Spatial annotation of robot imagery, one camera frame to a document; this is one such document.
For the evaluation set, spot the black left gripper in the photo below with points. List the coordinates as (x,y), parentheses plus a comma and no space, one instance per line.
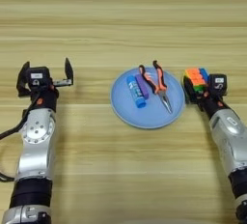
(46,100)

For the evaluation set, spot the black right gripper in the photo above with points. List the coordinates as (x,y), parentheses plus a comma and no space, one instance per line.
(210,104)

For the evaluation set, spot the multicoloured puzzle cube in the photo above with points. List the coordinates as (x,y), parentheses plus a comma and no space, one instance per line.
(194,78)

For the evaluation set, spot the orange black needle-nose pliers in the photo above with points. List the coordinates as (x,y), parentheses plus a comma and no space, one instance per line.
(159,86)

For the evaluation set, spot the round blue plate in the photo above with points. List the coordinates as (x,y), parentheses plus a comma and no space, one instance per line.
(154,115)

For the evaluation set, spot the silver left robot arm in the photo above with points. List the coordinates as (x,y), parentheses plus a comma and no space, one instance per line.
(35,150)

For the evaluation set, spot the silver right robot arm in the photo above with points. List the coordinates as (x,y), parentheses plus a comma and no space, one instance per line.
(230,137)

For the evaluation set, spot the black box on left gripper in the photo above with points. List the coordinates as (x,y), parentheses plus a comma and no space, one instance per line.
(38,76)

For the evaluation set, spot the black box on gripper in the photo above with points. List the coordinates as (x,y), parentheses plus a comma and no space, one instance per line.
(218,83)
(38,76)

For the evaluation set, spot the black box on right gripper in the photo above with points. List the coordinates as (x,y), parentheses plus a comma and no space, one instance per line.
(218,83)

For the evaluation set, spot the blue purple marker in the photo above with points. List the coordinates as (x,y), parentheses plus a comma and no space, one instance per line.
(136,92)

